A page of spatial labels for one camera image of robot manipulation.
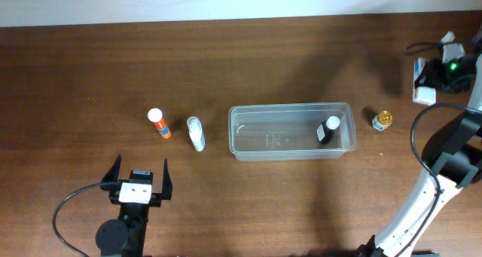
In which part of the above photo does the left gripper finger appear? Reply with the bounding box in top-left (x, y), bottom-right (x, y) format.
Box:
top-left (161, 159), bottom-right (172, 200)
top-left (100, 155), bottom-right (121, 191)

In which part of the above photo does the white green medicine box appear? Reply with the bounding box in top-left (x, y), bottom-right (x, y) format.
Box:
top-left (412, 57), bottom-right (437, 106)

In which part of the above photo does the orange tube white cap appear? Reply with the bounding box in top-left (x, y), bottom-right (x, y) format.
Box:
top-left (148, 108), bottom-right (172, 139)

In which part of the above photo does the white spray bottle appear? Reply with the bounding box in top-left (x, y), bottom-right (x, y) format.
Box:
top-left (187, 117), bottom-right (206, 152)

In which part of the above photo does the small jar gold lid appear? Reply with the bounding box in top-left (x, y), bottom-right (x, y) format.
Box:
top-left (372, 111), bottom-right (392, 131)

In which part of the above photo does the dark bottle white cap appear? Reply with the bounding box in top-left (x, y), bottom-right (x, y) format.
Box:
top-left (316, 116), bottom-right (340, 145)

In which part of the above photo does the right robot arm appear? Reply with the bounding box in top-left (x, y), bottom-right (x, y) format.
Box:
top-left (354, 32), bottom-right (481, 256)

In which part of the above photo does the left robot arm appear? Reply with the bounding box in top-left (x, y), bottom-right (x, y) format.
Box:
top-left (96, 156), bottom-right (172, 256)

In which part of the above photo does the clear plastic container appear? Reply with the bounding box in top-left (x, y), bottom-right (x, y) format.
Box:
top-left (228, 102), bottom-right (357, 161)

